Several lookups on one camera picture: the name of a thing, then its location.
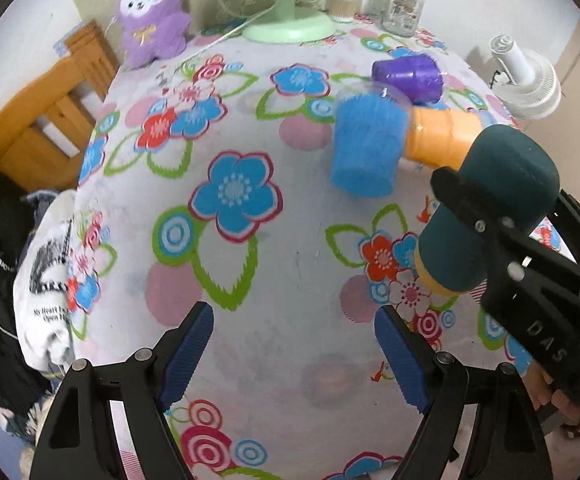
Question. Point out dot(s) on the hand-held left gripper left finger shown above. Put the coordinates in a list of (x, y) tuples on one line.
[(188, 351)]

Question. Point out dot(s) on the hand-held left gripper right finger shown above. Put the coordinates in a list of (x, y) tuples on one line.
[(400, 360)]

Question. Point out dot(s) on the dark teal cup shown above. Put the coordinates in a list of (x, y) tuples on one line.
[(507, 170)]

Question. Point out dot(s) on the light orange nested cup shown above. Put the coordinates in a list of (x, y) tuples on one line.
[(432, 276)]

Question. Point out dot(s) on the blue cup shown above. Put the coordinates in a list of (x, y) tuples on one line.
[(367, 147)]

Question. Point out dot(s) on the purple cup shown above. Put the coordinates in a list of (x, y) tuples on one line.
[(412, 77)]

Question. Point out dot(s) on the person's right hand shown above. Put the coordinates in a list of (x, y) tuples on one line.
[(549, 400)]

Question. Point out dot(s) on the floral tablecloth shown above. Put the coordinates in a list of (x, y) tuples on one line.
[(270, 240)]

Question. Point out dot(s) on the white handheld fan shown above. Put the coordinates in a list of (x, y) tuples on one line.
[(524, 80)]

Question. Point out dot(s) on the white printed cloth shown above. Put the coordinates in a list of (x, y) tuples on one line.
[(45, 280)]

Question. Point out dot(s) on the glass jar mug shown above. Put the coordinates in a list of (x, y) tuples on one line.
[(400, 7)]

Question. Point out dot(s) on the cotton swab container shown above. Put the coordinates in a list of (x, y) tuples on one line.
[(342, 5)]

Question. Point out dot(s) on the green table fan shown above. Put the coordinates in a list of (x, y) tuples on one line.
[(290, 20)]

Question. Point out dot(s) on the purple plush toy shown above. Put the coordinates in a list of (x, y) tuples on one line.
[(150, 15)]

